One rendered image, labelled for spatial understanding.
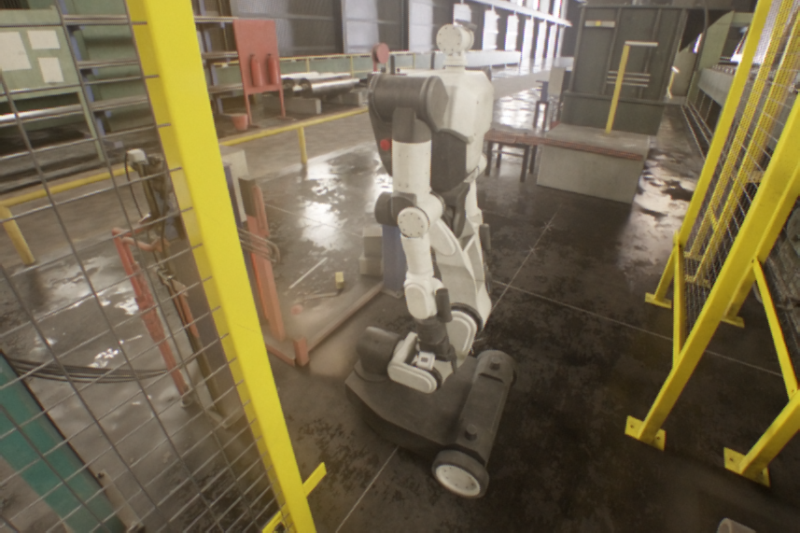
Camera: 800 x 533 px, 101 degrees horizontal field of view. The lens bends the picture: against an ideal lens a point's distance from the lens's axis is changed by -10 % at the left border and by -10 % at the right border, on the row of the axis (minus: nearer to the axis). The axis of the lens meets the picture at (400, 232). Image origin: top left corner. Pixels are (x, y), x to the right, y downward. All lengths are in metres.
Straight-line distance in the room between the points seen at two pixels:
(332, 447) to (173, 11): 1.54
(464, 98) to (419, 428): 1.15
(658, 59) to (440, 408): 4.20
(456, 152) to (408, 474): 1.20
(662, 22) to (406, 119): 4.23
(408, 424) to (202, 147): 1.27
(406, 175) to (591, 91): 4.19
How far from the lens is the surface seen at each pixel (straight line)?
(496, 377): 1.66
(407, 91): 0.81
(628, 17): 4.89
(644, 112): 4.86
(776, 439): 1.92
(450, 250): 1.09
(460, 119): 0.92
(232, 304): 0.58
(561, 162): 4.29
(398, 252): 2.21
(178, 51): 0.48
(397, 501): 1.58
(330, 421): 1.77
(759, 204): 1.37
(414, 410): 1.57
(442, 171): 0.99
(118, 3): 9.43
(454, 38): 0.98
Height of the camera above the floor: 1.44
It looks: 28 degrees down
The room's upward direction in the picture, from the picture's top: straight up
